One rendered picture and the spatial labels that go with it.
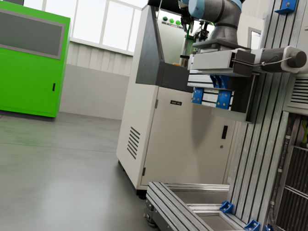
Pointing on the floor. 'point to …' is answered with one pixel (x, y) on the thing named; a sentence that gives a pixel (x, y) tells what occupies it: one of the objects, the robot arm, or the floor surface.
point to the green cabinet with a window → (32, 61)
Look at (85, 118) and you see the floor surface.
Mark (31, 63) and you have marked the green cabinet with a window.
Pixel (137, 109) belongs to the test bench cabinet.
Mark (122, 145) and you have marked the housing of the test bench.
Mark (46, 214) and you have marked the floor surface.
